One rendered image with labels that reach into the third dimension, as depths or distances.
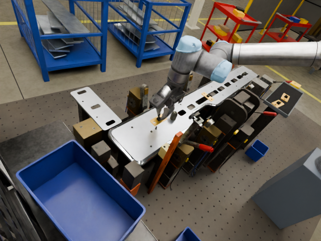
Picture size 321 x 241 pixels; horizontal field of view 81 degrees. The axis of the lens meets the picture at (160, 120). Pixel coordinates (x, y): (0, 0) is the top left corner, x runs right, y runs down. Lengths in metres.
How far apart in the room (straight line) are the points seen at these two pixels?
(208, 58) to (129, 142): 0.46
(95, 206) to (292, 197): 0.92
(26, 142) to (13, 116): 0.58
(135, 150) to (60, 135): 0.30
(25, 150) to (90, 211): 0.31
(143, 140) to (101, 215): 0.35
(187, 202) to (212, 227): 0.17
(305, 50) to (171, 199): 0.85
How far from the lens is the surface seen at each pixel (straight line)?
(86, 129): 0.78
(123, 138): 0.83
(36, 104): 1.43
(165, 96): 0.71
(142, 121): 0.91
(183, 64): 0.66
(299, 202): 1.18
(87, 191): 0.68
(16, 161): 0.78
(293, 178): 1.12
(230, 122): 0.93
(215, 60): 0.65
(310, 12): 8.82
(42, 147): 0.79
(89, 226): 0.65
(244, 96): 1.02
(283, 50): 0.76
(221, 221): 1.16
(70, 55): 2.92
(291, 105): 1.27
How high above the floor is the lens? 1.67
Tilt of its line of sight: 45 degrees down
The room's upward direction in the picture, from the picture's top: 20 degrees clockwise
